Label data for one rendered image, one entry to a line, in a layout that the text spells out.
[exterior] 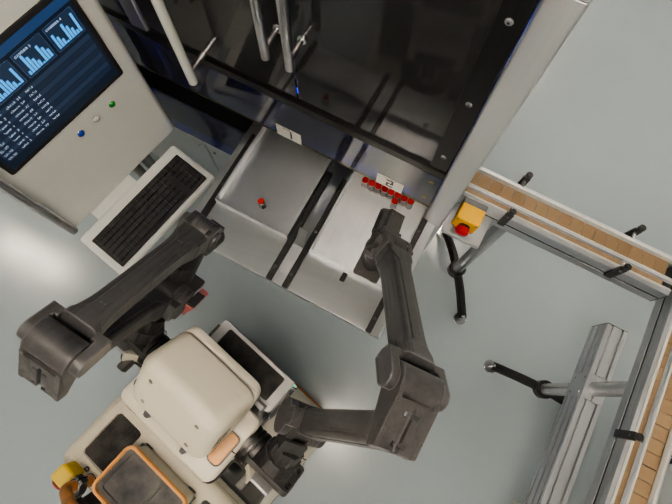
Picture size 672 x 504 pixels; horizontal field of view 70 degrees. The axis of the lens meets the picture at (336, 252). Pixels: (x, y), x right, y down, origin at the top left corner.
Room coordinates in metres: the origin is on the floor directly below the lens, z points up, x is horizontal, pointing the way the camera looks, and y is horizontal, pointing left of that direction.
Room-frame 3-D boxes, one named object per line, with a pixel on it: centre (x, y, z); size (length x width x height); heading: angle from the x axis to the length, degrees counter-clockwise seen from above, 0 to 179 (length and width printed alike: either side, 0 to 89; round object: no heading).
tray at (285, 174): (0.66, 0.20, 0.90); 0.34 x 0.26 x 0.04; 154
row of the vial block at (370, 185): (0.61, -0.16, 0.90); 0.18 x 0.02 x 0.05; 65
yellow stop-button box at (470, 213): (0.50, -0.39, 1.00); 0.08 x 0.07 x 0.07; 154
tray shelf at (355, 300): (0.52, 0.07, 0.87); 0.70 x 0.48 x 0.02; 64
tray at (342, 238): (0.51, -0.11, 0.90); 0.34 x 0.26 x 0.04; 155
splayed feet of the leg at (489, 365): (0.04, -0.94, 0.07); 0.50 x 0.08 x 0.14; 64
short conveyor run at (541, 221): (0.51, -0.71, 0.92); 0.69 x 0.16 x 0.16; 64
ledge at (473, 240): (0.54, -0.42, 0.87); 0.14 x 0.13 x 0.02; 154
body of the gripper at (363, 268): (0.31, -0.09, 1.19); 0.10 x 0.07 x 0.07; 154
